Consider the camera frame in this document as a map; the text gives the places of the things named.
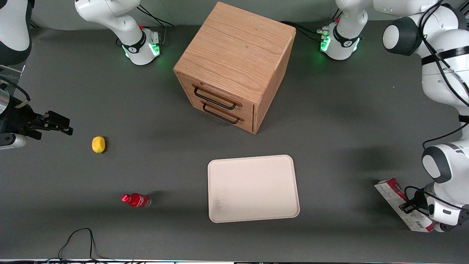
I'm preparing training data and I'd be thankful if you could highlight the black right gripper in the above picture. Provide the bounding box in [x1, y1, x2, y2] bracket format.
[0, 97, 74, 140]

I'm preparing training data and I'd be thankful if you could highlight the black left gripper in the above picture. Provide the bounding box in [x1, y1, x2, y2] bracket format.
[399, 188, 431, 215]

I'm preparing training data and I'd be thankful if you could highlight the red cookie box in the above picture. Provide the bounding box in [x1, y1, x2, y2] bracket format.
[374, 178, 436, 232]

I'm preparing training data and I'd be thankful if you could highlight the cream rectangular tray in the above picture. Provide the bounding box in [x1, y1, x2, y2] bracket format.
[207, 155, 300, 223]

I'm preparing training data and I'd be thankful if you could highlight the yellow lemon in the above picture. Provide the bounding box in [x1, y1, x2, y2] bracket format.
[92, 136, 106, 154]

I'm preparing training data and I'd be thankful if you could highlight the red cola bottle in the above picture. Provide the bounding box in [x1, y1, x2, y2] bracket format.
[121, 193, 152, 208]

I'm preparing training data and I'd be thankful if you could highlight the wooden drawer cabinet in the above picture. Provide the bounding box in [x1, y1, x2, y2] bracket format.
[173, 1, 296, 135]

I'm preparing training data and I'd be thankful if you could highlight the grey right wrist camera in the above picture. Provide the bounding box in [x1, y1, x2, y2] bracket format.
[0, 133, 27, 150]

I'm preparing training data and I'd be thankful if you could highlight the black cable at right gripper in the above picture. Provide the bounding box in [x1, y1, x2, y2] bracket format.
[0, 75, 31, 109]

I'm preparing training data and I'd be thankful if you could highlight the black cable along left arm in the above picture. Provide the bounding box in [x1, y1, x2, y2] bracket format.
[402, 0, 469, 217]

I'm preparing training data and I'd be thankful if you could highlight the black cable loop on table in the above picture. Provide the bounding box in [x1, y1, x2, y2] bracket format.
[47, 228, 121, 263]

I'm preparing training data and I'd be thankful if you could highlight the black cable at right arm base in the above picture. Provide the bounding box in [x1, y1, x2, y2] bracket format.
[117, 4, 175, 46]

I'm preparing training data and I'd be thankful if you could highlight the black cable at arm base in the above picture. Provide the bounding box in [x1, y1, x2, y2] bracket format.
[280, 21, 326, 42]
[117, 4, 175, 46]

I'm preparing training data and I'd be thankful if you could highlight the wooden drawer with black handle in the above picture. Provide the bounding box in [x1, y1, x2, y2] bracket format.
[178, 73, 255, 115]
[183, 96, 254, 133]

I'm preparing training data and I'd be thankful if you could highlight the black cable at left arm base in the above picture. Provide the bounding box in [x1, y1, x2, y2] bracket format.
[280, 21, 326, 42]

